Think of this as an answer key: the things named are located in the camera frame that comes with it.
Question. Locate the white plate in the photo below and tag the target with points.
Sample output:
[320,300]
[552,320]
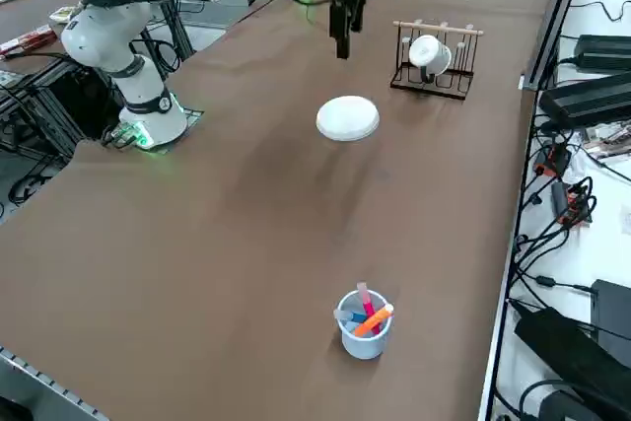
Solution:
[347,115]

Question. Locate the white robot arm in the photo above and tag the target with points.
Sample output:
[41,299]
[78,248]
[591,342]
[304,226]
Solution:
[98,31]

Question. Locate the blue plate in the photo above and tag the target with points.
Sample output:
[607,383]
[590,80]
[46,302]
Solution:
[347,139]

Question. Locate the white mug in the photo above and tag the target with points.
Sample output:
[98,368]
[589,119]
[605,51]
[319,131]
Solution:
[431,53]

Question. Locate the large power adapter brick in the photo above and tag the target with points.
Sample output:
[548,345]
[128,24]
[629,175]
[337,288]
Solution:
[586,100]

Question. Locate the red and black device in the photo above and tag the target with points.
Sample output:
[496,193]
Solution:
[554,160]

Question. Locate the small black power brick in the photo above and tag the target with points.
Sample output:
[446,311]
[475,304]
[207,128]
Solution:
[604,49]

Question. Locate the pink marker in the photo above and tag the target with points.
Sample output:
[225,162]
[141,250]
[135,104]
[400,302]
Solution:
[365,300]

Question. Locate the snack packet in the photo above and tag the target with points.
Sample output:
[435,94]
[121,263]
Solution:
[64,14]

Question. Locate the light blue marker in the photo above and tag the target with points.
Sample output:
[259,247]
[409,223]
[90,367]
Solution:
[347,316]

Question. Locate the orange circuit board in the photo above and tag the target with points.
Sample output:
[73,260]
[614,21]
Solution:
[577,206]

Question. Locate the red flat box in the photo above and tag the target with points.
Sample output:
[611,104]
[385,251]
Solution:
[29,39]

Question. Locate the pale blue plastic cup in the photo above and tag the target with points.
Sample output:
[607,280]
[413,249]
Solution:
[365,344]

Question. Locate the black box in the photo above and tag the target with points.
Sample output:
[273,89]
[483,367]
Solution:
[613,317]

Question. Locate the black flat case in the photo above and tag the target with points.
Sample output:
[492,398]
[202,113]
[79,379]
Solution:
[567,357]

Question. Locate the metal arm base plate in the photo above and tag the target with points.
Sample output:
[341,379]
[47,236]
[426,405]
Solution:
[192,118]

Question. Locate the white post bracket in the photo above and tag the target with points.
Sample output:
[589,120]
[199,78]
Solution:
[527,82]

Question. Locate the aluminium camera post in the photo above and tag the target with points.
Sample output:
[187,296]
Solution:
[556,21]

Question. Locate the black aluminium frame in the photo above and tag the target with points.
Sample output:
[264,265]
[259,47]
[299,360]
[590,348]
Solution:
[39,110]

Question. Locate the aluminium edge rail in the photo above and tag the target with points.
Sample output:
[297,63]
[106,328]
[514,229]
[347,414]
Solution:
[49,381]

